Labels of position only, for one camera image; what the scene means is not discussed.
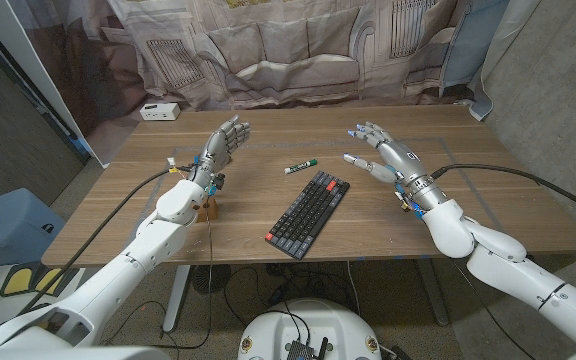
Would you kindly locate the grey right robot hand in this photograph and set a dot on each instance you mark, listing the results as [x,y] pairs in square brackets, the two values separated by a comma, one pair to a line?
[403,160]

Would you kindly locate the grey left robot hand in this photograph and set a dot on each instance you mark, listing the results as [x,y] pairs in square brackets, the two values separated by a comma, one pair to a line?
[218,147]

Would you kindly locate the dark keyboard with red keys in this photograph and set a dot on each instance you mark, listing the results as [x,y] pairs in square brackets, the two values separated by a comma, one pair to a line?
[308,215]

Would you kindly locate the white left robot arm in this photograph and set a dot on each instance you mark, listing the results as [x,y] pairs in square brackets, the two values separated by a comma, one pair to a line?
[148,250]

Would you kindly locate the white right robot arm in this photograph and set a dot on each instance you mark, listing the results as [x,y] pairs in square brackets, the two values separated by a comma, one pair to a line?
[508,265]

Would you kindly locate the green and white marker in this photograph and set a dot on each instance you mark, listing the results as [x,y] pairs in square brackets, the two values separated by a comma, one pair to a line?
[300,166]

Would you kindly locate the small cardboard box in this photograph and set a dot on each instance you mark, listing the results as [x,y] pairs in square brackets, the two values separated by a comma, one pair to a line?
[209,211]

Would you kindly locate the white power strip box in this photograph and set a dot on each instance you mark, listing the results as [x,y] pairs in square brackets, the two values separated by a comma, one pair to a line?
[160,111]

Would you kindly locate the printed sofa backdrop cloth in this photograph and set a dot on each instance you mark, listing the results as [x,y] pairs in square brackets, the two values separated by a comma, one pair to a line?
[278,50]

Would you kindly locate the round black floor fan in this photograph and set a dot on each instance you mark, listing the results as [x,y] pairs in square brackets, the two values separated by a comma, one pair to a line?
[210,278]

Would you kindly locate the grey table leg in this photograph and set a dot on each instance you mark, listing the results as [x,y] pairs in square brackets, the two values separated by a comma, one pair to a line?
[432,292]

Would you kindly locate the white table leg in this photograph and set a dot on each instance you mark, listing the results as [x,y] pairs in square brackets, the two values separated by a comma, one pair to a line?
[177,295]

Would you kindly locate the white slanted panel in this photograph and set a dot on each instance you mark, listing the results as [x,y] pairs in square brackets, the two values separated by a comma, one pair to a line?
[43,80]

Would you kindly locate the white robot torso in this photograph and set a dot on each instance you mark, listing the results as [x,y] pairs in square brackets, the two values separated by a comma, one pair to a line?
[313,325]

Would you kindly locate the black antenna module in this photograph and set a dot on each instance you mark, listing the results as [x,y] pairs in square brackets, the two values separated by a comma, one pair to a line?
[300,350]

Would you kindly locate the blue plastic bin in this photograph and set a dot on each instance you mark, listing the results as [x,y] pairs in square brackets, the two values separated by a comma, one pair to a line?
[8,230]

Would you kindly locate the yellow and black foot pedal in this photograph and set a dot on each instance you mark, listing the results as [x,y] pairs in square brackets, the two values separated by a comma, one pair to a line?
[20,281]

